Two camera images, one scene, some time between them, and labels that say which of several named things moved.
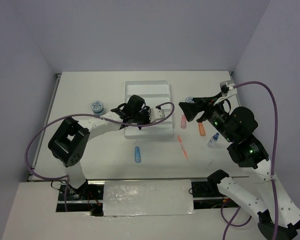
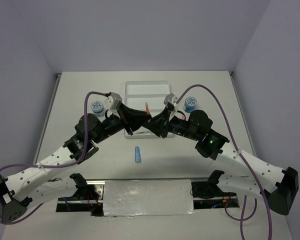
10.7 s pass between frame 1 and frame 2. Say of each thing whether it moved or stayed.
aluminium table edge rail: stayed
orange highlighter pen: moved
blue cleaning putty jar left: stayed
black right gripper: moved
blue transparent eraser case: stayed
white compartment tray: stayed
